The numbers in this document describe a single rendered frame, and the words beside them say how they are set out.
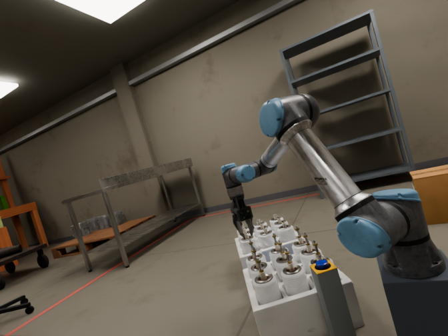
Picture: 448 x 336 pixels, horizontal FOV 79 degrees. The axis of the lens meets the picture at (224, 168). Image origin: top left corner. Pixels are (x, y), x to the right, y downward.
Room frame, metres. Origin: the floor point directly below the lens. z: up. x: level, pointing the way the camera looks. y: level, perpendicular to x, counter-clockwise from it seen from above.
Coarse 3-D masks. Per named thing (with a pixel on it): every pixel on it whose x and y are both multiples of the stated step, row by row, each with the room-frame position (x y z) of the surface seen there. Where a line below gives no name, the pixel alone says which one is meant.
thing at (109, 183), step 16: (112, 176) 2.69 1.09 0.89; (128, 176) 2.88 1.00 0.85; (144, 176) 3.09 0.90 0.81; (160, 176) 4.27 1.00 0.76; (192, 176) 4.03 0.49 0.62; (96, 192) 2.59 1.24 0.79; (176, 208) 4.19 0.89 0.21; (112, 224) 2.59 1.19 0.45; (144, 224) 3.56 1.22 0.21; (160, 224) 3.20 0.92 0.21; (80, 240) 2.82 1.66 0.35; (112, 240) 3.09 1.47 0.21; (128, 240) 2.82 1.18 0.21
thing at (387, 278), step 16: (384, 272) 0.78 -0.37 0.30; (384, 288) 0.73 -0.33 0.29; (400, 288) 0.71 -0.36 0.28; (416, 288) 0.70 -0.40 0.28; (432, 288) 0.68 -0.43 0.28; (400, 304) 0.72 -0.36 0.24; (416, 304) 0.70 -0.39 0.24; (432, 304) 0.69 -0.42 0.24; (400, 320) 0.72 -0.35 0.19; (416, 320) 0.71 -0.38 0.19; (432, 320) 0.69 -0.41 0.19
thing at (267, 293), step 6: (270, 282) 1.02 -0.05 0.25; (276, 282) 1.04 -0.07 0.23; (258, 288) 1.02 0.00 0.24; (264, 288) 1.01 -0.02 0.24; (270, 288) 1.01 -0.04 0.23; (276, 288) 1.03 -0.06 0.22; (258, 294) 1.03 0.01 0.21; (264, 294) 1.01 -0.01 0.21; (270, 294) 1.01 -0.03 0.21; (276, 294) 1.02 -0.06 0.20; (258, 300) 1.05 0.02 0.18; (264, 300) 1.02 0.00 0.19; (270, 300) 1.01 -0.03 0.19; (276, 300) 1.02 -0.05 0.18
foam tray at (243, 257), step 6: (258, 240) 1.78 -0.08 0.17; (294, 240) 1.55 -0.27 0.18; (240, 246) 1.72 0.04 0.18; (258, 246) 1.63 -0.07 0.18; (288, 246) 1.54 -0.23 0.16; (240, 252) 1.62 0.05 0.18; (258, 252) 1.53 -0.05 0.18; (264, 252) 1.53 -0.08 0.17; (240, 258) 1.53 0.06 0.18; (246, 258) 1.53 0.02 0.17; (270, 258) 1.53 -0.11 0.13; (246, 264) 1.53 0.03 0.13
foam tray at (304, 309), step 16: (272, 272) 1.24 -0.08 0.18; (352, 288) 0.99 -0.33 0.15; (256, 304) 1.02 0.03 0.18; (272, 304) 0.99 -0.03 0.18; (288, 304) 0.98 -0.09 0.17; (304, 304) 0.98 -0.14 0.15; (320, 304) 0.99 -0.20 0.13; (352, 304) 0.99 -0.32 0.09; (256, 320) 0.98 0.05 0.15; (272, 320) 0.98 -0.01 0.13; (288, 320) 0.98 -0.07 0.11; (304, 320) 0.98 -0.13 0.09; (320, 320) 0.99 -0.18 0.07; (352, 320) 0.99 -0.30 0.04
